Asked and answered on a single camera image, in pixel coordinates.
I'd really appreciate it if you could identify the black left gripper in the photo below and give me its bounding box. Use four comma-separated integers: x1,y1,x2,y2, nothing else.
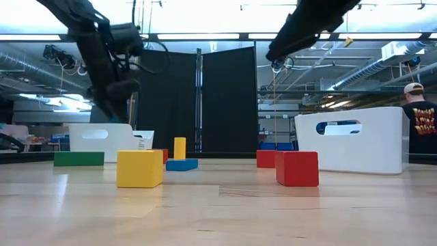
87,78,141,124

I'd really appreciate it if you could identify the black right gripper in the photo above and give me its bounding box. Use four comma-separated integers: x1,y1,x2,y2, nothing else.
266,0,342,62

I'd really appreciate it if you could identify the dark green long block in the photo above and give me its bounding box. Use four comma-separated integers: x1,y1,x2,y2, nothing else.
53,152,105,167

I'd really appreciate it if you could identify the yellow wooden cube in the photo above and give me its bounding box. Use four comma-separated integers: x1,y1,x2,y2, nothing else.
117,150,164,189

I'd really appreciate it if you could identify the red wooden block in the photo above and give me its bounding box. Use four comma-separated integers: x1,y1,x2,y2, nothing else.
153,148,169,164

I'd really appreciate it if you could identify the yellow long wooden block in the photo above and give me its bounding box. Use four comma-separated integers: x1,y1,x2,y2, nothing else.
173,137,187,161

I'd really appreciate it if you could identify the blue wooden block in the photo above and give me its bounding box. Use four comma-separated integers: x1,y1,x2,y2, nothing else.
166,159,199,172

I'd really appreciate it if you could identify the red wooden cube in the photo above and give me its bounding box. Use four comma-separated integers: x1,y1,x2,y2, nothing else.
256,150,277,169
275,151,320,187

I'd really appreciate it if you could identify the white plastic bin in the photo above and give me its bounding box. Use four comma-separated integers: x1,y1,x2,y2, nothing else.
68,123,155,163
294,107,410,175

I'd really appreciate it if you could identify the black partition panel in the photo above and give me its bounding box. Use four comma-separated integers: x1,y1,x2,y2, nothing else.
201,46,259,153
136,47,198,153

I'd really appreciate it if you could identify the black curved tube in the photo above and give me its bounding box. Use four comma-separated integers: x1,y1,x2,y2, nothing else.
0,132,27,153

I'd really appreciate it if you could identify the white ceiling air unit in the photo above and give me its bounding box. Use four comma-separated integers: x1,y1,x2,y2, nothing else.
381,40,427,62

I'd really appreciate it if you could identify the person's white cap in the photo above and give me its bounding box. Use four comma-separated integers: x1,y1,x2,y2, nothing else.
404,82,425,95

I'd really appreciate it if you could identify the person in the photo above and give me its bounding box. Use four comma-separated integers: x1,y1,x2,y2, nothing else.
401,82,437,154

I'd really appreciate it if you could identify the black hanging camera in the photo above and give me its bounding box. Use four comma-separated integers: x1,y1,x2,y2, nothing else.
271,56,294,72

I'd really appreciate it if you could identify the black hanging cable bundle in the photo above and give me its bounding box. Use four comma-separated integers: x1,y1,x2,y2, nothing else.
42,44,76,70

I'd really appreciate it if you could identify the silver ceiling duct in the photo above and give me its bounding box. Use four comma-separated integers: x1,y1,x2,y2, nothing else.
327,40,437,92
0,51,86,92

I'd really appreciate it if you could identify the black aluminium table frame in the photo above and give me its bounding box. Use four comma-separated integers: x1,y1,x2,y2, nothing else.
0,151,437,165

